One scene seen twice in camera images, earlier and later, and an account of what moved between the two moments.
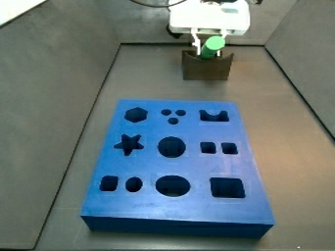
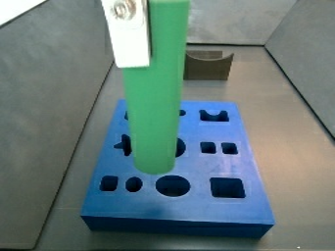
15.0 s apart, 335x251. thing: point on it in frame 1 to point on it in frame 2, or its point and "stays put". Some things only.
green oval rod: x=211 y=46 to x=157 y=89
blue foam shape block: x=175 y=173 stays put
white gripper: x=215 y=18 to x=127 y=18
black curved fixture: x=199 y=69 stays put
